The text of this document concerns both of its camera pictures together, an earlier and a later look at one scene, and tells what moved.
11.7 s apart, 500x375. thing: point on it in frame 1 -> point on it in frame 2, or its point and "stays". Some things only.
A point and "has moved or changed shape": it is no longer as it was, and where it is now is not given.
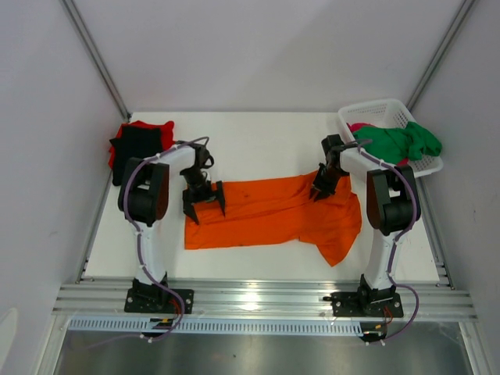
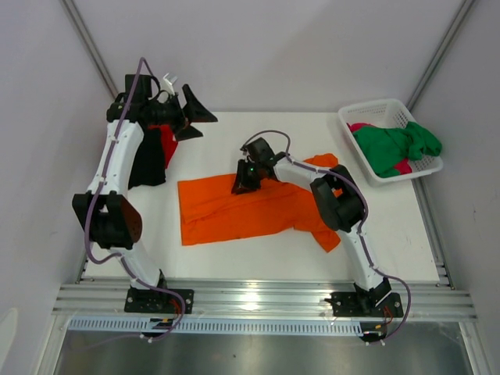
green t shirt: x=395 y=145 stays
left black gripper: x=189 y=208 -> x=194 y=111
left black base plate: x=146 y=298 stays
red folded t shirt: x=166 y=136 stays
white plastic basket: x=387 y=114 stays
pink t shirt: x=351 y=126 stays
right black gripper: x=324 y=183 -> x=245 y=172
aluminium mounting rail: x=452 y=302 stays
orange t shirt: x=280 y=208 has moved or changed shape
